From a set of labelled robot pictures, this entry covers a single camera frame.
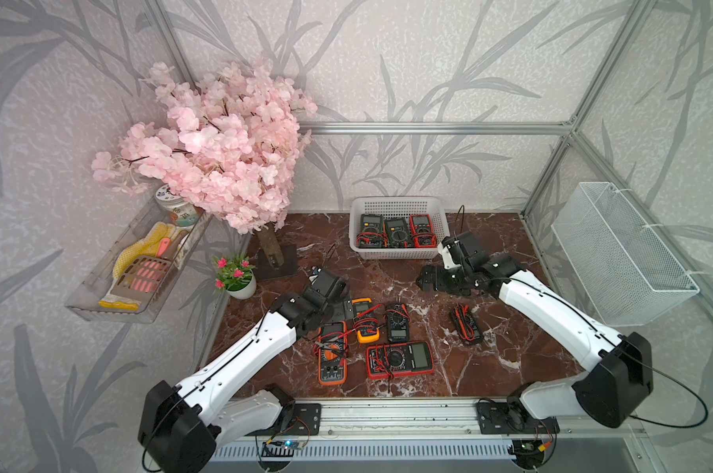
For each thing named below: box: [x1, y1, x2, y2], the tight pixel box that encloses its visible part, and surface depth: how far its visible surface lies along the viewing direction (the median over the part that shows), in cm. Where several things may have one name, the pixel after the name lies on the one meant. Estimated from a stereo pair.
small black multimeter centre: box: [386, 302, 411, 343], surface depth 88 cm
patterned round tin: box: [154, 183, 200, 227], surface depth 72 cm
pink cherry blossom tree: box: [90, 59, 319, 235], surface depth 62 cm
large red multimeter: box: [366, 340, 435, 380], surface depth 82 cm
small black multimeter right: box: [451, 303, 482, 342], surface depth 88 cm
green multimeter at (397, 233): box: [384, 218, 411, 249], surface depth 113 cm
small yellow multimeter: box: [351, 297, 382, 344], surface depth 88 cm
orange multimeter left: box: [313, 321, 348, 387], surface depth 82 cm
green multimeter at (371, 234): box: [356, 213, 389, 249], surface depth 105 cm
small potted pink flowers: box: [212, 252, 258, 300], surface depth 89 cm
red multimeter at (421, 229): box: [409, 213, 438, 249], surface depth 110 cm
